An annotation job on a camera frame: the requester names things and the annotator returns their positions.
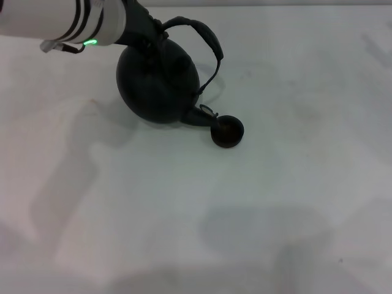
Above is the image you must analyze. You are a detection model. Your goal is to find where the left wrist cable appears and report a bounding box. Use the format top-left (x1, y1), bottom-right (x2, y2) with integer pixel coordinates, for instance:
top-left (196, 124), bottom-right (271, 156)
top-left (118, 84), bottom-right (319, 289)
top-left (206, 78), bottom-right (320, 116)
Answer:
top-left (39, 38), bottom-right (93, 55)

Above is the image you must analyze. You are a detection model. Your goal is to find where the black round teapot with handle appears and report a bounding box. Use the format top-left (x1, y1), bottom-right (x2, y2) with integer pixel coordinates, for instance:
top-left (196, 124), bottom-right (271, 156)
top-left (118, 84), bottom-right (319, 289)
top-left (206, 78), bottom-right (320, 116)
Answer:
top-left (115, 16), bottom-right (225, 128)

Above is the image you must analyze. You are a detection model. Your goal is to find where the small dark brown teacup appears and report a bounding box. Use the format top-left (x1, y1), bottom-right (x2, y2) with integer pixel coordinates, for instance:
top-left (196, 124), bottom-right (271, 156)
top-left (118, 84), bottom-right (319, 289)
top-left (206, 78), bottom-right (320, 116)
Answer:
top-left (210, 115), bottom-right (245, 149)

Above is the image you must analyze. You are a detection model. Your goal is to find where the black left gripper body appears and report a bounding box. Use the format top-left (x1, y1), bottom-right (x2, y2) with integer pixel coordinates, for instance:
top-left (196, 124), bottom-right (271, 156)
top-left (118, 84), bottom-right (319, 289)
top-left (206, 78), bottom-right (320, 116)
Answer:
top-left (115, 0), bottom-right (162, 50)

